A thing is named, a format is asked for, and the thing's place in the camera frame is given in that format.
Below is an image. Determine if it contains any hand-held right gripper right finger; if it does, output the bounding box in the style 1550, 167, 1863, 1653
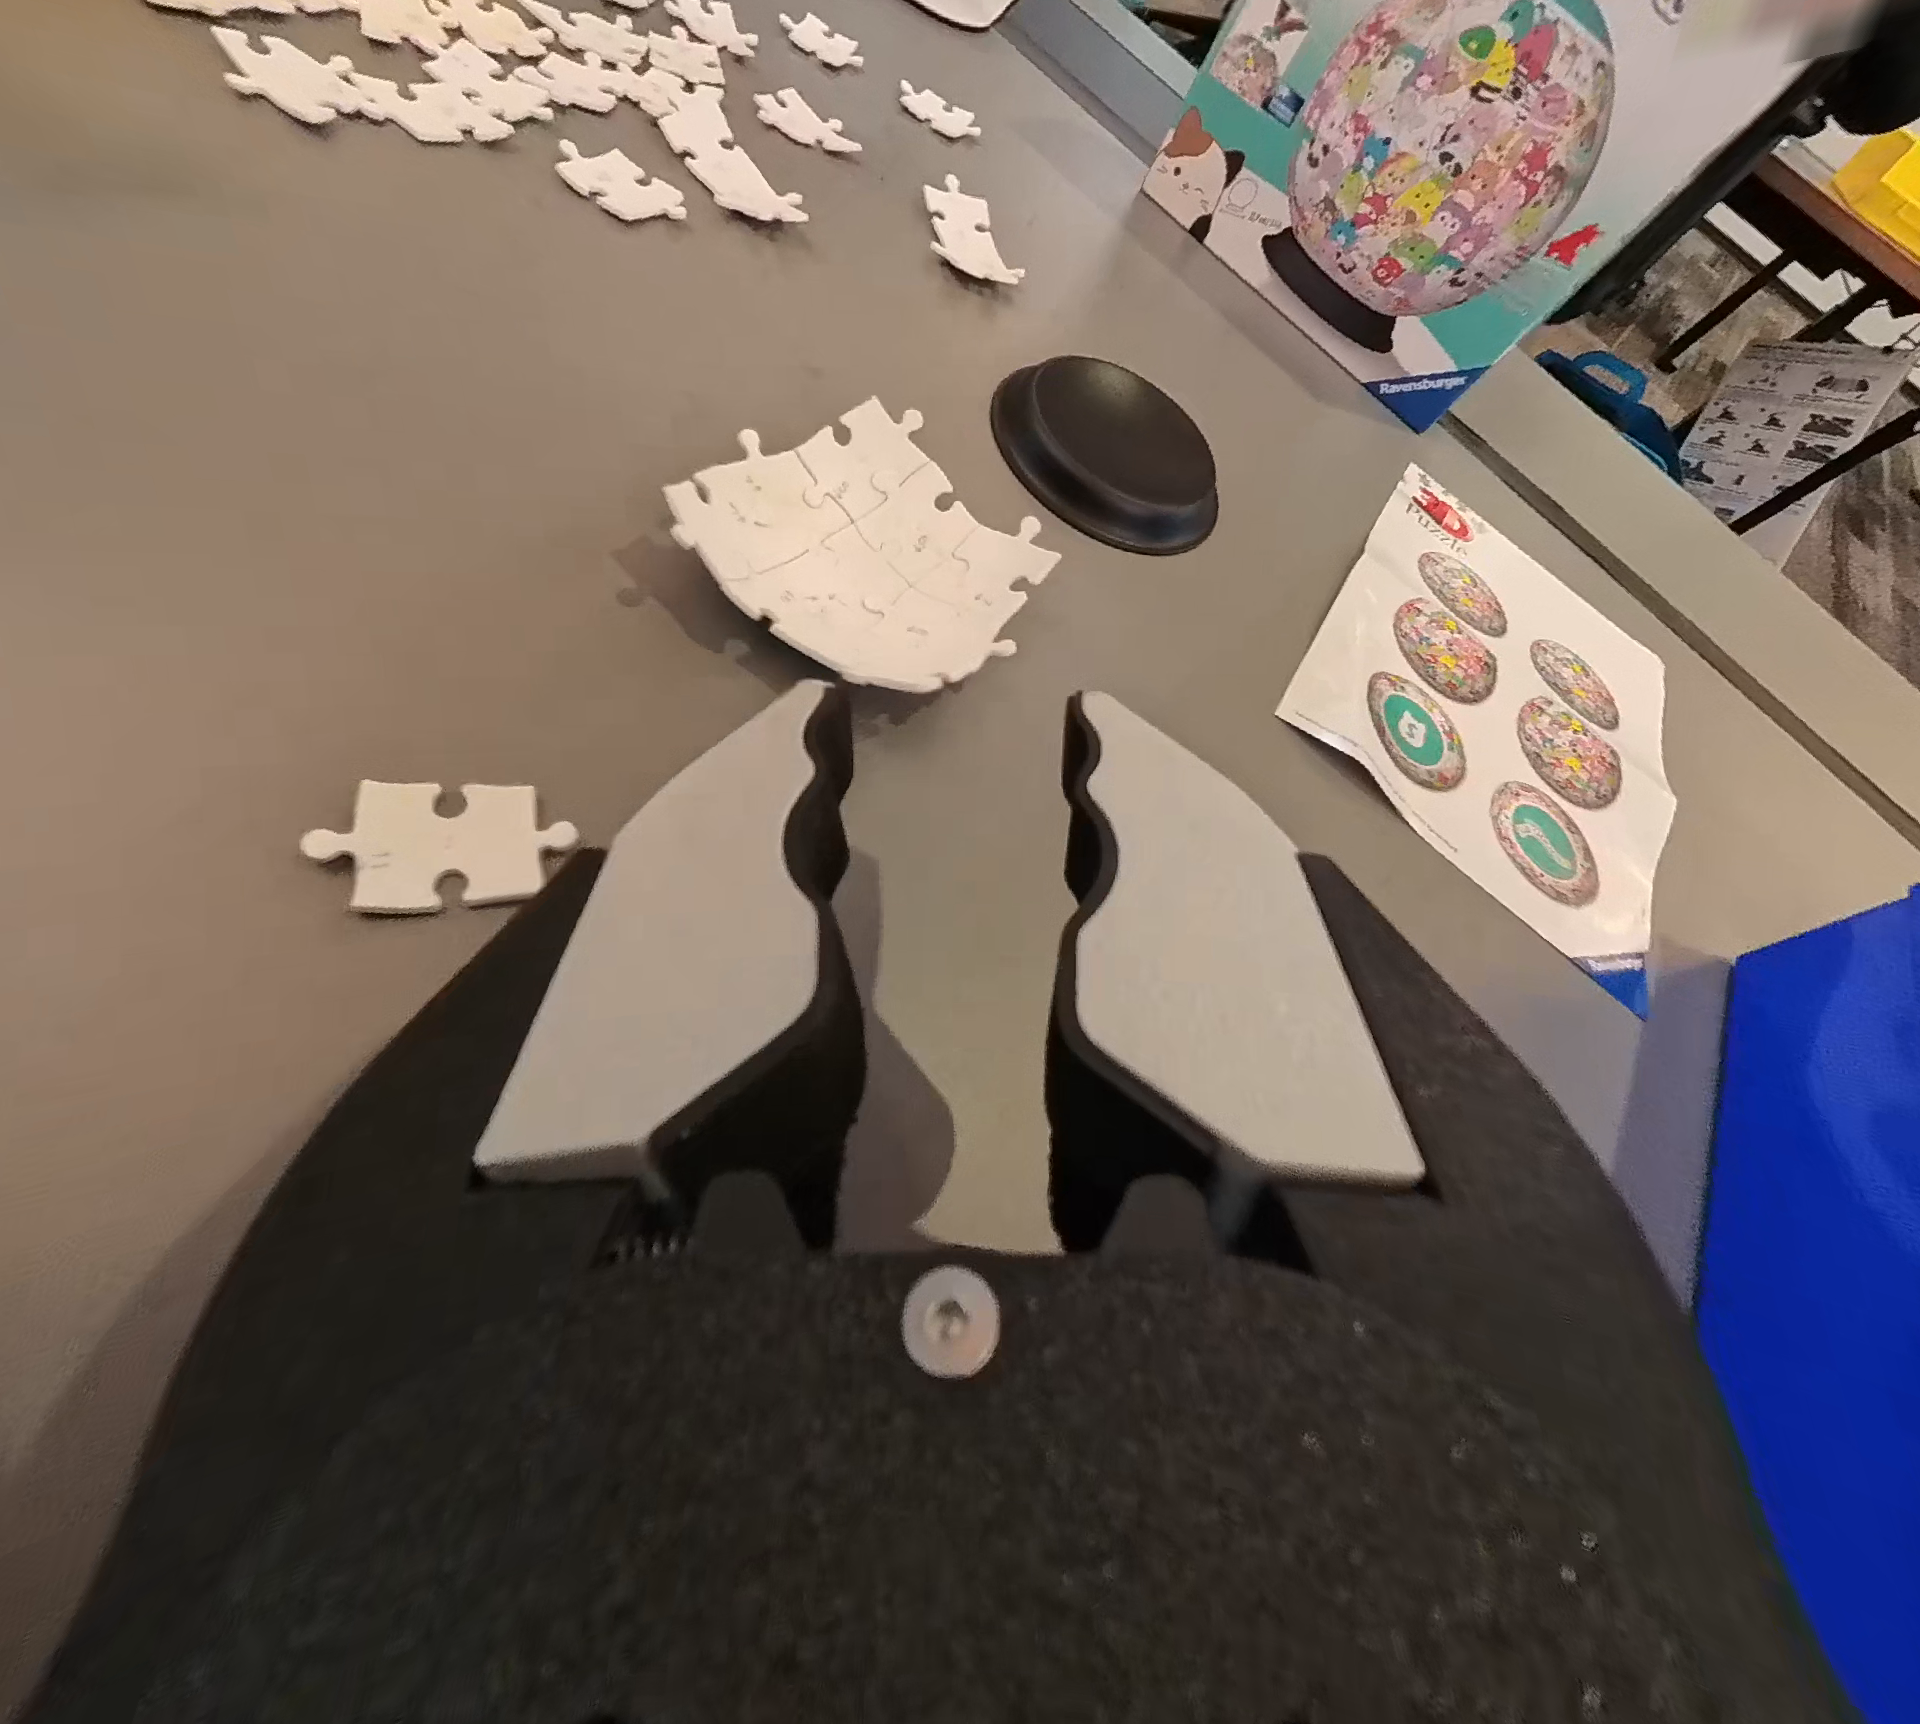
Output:
1042, 686, 1427, 1249

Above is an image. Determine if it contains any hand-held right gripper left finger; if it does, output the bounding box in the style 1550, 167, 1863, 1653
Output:
472, 682, 869, 1233

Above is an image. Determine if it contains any curved assembled puzzle section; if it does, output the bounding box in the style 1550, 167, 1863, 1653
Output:
662, 396, 1067, 694

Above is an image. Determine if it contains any spread of white puzzle pieces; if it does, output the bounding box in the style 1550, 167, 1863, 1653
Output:
65, 0, 1029, 289

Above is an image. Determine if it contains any loose white puzzle piece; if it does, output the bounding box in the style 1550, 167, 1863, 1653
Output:
297, 776, 581, 918

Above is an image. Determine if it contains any black round puzzle stand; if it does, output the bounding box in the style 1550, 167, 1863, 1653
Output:
986, 357, 1222, 558

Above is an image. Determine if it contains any colourful puzzle ball box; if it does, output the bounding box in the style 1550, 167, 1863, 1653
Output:
1139, 0, 1851, 436

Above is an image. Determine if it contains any illustrated instruction leaflet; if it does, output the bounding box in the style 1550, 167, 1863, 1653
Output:
1273, 460, 1679, 1021

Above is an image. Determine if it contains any blue plastic bin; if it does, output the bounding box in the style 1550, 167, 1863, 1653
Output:
1692, 885, 1920, 1724

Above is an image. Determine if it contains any blue carry basket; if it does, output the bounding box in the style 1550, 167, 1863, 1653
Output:
1545, 344, 1688, 475

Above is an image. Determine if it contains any printed black figure sheet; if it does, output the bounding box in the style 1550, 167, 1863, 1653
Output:
1674, 338, 1920, 540

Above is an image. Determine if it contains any wooden background table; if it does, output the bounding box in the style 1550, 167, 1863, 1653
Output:
1745, 138, 1920, 308

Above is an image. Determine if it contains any small yellow bin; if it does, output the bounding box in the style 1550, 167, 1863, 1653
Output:
1823, 133, 1920, 257

